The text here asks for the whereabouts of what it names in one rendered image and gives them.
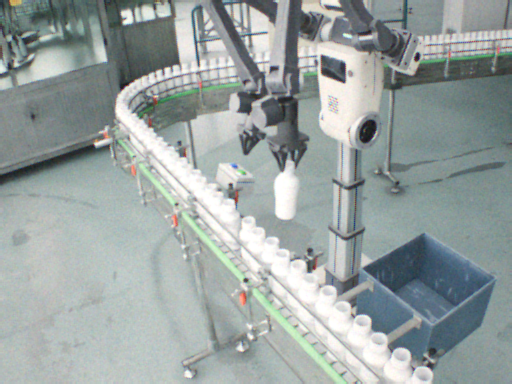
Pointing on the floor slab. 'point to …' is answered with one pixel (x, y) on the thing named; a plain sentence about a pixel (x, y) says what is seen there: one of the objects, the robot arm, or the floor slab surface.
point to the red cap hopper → (215, 28)
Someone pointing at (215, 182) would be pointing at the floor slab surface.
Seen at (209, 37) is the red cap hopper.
